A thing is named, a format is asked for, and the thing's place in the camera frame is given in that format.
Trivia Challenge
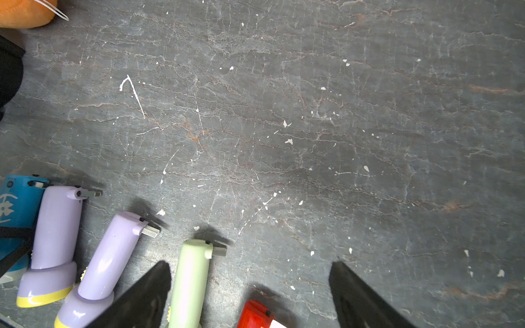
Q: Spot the orange plush toy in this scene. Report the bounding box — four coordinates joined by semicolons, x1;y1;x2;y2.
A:
1;0;69;29

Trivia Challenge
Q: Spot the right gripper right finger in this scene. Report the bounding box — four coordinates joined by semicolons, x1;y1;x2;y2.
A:
329;261;415;328

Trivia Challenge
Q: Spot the red flashlight left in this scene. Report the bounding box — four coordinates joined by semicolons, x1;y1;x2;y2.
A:
237;299;286;328

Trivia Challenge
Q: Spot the purple flashlight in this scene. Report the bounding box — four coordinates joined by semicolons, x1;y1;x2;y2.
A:
54;211;160;327
16;186;102;308

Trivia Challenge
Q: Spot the green flashlight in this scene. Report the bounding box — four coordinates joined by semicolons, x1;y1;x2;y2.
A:
168;239;226;328

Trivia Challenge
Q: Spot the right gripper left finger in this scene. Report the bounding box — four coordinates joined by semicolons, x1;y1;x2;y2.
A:
88;260;172;328

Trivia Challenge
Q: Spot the blue flashlight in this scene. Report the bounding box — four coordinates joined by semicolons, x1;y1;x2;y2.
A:
1;174;49;284

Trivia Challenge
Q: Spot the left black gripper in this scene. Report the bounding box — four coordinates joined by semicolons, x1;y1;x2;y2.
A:
1;34;25;119

